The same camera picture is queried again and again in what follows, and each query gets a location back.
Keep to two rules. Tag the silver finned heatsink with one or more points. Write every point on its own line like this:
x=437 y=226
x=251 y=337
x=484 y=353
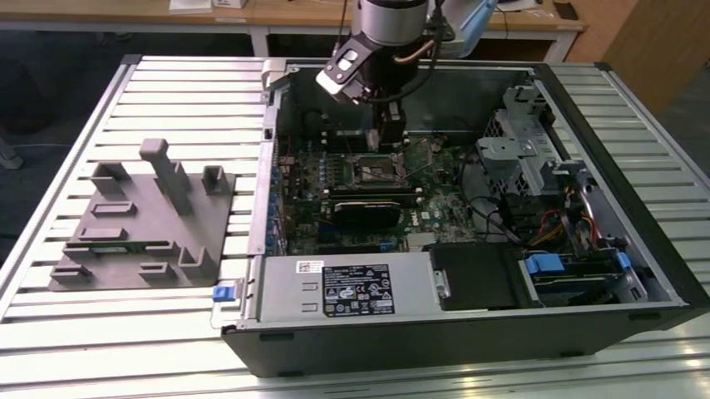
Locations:
x=422 y=241

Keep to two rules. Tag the CPU socket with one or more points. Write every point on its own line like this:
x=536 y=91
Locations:
x=377 y=168

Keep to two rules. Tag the silver metal drive cage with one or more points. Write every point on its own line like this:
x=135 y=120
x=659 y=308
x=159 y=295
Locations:
x=502 y=151

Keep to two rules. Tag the blue plastic carrier tab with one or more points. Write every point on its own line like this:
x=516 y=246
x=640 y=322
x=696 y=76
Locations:
x=622 y=261
x=537 y=264

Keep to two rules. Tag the silver power supply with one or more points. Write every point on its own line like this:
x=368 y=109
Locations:
x=283 y=291

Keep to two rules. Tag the black and silver PC case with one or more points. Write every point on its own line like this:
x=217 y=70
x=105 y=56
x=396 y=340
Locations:
x=389 y=345

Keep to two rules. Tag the blue plastic case latch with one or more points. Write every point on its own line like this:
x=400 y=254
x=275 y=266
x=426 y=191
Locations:
x=225 y=292

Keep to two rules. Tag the grey parts rack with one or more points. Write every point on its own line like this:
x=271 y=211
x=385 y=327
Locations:
x=150 y=216

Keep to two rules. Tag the green RAM stick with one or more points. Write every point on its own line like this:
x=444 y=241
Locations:
x=117 y=249

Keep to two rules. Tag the grey metal stand foot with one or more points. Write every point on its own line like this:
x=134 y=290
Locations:
x=10 y=160

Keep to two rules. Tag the black RAM slot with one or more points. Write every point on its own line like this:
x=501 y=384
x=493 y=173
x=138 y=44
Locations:
x=372 y=188
x=336 y=135
x=336 y=139
x=372 y=191
x=336 y=149
x=336 y=144
x=372 y=197
x=372 y=194

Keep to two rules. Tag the black graphics card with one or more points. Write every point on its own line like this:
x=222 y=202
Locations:
x=366 y=214

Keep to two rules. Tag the wooden cabinet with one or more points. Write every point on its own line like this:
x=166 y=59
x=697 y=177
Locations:
x=655 y=41

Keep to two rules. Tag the white box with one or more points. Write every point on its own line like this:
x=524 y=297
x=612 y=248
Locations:
x=230 y=3
x=189 y=5

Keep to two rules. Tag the green motherboard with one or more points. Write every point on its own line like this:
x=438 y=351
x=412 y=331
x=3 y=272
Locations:
x=444 y=210

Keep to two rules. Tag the wooden desk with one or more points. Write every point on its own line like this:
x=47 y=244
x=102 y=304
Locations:
x=111 y=16

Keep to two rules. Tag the thin metal locking lever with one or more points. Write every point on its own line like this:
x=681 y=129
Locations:
x=349 y=145

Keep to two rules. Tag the small black device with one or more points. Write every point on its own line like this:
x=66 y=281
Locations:
x=566 y=10

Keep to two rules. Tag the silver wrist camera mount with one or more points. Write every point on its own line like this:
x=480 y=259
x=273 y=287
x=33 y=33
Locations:
x=346 y=62

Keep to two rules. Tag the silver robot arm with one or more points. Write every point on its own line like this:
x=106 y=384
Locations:
x=389 y=21

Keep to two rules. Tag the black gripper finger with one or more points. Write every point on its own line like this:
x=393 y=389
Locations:
x=390 y=137
x=401 y=112

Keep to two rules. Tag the black plastic bay cover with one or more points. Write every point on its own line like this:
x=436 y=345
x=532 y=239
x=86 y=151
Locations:
x=477 y=278

